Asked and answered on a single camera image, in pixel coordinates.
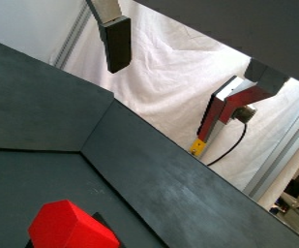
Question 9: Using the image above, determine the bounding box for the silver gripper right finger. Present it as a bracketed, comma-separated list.
[189, 58, 288, 156]

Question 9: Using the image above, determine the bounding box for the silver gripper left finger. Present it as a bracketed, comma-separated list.
[85, 0, 132, 73]

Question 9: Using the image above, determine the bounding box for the black cable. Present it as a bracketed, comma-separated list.
[205, 122, 248, 168]

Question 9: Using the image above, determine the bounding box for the aluminium frame profile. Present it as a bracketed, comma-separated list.
[243, 115, 299, 201]

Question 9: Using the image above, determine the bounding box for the white backdrop cloth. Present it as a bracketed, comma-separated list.
[63, 0, 299, 189]

